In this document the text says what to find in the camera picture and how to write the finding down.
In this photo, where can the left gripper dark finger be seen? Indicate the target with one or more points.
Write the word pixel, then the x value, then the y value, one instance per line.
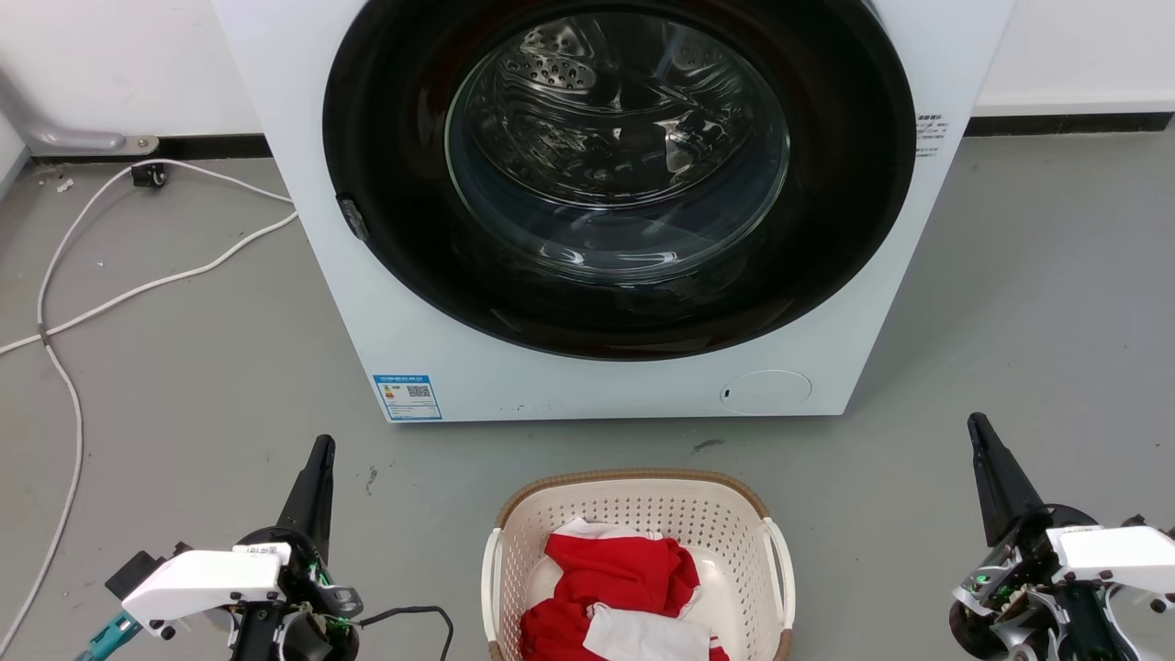
pixel 301 500
pixel 323 514

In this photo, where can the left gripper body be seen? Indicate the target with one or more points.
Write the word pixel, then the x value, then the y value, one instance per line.
pixel 298 588

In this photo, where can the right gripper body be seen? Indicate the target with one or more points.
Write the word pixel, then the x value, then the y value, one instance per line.
pixel 1014 574

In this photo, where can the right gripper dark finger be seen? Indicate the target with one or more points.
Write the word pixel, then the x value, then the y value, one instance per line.
pixel 984 487
pixel 1014 491

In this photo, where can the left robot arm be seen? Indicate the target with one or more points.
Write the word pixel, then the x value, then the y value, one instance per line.
pixel 262 638

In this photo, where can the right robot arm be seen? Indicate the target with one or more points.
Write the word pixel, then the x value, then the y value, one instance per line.
pixel 1102 629

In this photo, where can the cream plastic laundry basket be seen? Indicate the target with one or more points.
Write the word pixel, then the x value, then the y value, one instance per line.
pixel 633 500

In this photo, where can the blue energy label sticker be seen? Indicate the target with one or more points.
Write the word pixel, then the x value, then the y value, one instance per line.
pixel 408 397

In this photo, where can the round white filter cover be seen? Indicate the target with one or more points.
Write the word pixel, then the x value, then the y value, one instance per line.
pixel 766 392

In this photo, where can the white front-load washing machine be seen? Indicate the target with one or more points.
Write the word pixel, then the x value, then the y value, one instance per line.
pixel 569 386

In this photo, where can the grey door latch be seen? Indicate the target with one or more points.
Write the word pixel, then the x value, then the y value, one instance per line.
pixel 352 218

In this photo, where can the red and white garment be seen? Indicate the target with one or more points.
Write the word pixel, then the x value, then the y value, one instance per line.
pixel 615 574

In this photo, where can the round black washer door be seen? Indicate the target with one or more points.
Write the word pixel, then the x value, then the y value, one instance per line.
pixel 395 184

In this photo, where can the small printed text sticker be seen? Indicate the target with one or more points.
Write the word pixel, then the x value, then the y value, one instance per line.
pixel 928 136

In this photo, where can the small black floor clip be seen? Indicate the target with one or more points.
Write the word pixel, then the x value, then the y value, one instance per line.
pixel 149 174

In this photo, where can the black baseboard strip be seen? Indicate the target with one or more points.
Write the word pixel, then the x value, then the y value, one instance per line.
pixel 216 147
pixel 1065 123

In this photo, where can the steel washing drum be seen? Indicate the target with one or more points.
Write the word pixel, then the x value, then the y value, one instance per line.
pixel 615 138

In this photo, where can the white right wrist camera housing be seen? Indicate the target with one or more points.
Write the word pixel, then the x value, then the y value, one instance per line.
pixel 1115 551

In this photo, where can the grey wall pipe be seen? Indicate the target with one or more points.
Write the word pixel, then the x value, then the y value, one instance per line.
pixel 64 138

